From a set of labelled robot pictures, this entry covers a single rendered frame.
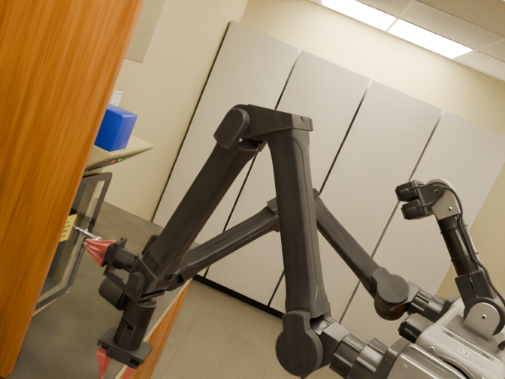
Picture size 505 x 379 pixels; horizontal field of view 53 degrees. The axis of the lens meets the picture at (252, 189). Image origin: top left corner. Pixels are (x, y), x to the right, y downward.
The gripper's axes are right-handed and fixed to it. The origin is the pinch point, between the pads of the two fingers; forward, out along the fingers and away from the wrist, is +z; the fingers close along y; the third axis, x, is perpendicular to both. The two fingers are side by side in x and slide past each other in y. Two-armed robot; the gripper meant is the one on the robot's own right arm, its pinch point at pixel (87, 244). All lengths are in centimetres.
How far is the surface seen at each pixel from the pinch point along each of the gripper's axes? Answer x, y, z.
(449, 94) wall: -335, 117, -146
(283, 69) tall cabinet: -291, 78, -7
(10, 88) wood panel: 28, 37, 18
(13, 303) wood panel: 28.6, -7.7, 1.9
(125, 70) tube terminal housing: -0.7, 48.0, 7.0
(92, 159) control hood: 20.5, 28.3, -1.0
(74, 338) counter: 3.3, -25.9, -7.1
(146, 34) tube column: -7, 59, 7
